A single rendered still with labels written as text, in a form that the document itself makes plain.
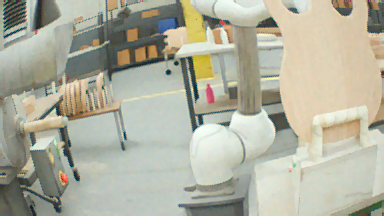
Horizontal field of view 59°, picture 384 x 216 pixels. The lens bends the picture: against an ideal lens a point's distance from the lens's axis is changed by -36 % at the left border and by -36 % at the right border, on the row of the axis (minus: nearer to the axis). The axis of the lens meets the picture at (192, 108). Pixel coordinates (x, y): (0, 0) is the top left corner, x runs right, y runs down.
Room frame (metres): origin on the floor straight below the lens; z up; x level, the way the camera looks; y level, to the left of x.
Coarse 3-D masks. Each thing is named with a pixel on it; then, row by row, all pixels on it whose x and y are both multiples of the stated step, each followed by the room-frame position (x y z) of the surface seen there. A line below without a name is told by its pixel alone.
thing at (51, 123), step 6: (42, 120) 1.16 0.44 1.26; (48, 120) 1.16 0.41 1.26; (54, 120) 1.15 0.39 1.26; (60, 120) 1.15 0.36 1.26; (24, 126) 1.16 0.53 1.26; (30, 126) 1.16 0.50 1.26; (36, 126) 1.16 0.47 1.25; (42, 126) 1.15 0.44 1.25; (48, 126) 1.15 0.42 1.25; (54, 126) 1.15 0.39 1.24; (60, 126) 1.15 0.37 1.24; (30, 132) 1.17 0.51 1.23
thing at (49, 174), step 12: (36, 144) 1.45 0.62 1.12; (48, 144) 1.43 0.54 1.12; (36, 156) 1.38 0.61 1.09; (48, 156) 1.38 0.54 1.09; (36, 168) 1.38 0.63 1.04; (48, 168) 1.37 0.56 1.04; (60, 168) 1.47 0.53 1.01; (48, 180) 1.37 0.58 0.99; (60, 180) 1.42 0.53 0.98; (36, 192) 1.38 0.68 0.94; (48, 192) 1.38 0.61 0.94; (60, 192) 1.38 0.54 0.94; (60, 204) 1.41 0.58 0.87
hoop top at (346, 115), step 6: (354, 108) 0.91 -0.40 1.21; (360, 108) 0.91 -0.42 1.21; (366, 108) 0.90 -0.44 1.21; (324, 114) 0.93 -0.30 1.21; (330, 114) 0.92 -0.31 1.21; (336, 114) 0.92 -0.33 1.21; (342, 114) 0.91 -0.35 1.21; (348, 114) 0.91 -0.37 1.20; (354, 114) 0.90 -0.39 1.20; (360, 114) 0.90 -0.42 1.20; (312, 120) 0.93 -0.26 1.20; (318, 120) 0.92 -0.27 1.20; (324, 120) 0.92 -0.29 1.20; (330, 120) 0.91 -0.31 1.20; (336, 120) 0.91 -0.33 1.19; (342, 120) 0.91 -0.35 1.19; (348, 120) 0.91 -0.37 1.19; (324, 126) 0.92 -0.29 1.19
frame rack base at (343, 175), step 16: (336, 144) 0.99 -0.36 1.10; (352, 144) 0.95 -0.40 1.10; (368, 144) 0.90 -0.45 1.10; (304, 160) 0.96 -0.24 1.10; (336, 160) 0.90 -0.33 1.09; (352, 160) 0.89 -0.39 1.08; (368, 160) 0.89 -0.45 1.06; (304, 176) 0.91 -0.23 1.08; (320, 176) 0.91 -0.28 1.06; (336, 176) 0.90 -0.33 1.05; (352, 176) 0.89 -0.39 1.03; (368, 176) 0.88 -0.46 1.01; (304, 192) 0.91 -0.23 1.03; (320, 192) 0.91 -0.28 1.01; (336, 192) 0.90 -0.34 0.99; (352, 192) 0.89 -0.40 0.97; (368, 192) 0.88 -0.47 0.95; (304, 208) 0.91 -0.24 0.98; (320, 208) 0.91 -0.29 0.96; (336, 208) 0.90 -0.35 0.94
